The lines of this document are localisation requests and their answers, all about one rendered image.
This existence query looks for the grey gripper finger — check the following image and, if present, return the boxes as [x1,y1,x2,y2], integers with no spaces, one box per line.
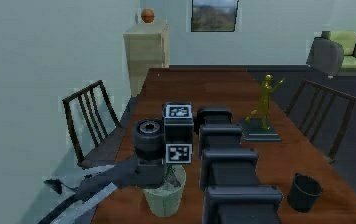
[43,156,140,202]
[38,181,119,224]

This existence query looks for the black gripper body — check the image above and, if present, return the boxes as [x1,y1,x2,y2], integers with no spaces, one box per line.
[131,118,167,188]

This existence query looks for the dark wooden slat chair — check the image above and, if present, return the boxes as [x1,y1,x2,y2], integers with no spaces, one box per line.
[283,78,356,165]
[61,79,128,170]

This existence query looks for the brown wooden table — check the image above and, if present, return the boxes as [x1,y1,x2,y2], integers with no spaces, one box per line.
[90,67,356,224]

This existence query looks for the beige cupboard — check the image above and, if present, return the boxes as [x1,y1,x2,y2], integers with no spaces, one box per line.
[122,20,171,98]

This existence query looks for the golden figure statue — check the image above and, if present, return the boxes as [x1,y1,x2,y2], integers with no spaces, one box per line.
[237,73,286,144]

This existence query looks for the orange basketball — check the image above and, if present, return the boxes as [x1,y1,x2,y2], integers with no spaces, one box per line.
[140,8,156,24]

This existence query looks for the framed landscape picture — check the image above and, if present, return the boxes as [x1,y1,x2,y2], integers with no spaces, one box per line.
[190,0,241,33]

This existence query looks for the black cup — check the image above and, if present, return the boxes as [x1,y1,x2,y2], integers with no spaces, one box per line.
[286,172,325,214]

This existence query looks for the grey sofa with green cushions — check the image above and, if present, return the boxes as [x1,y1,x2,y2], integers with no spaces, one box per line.
[306,29,356,80]

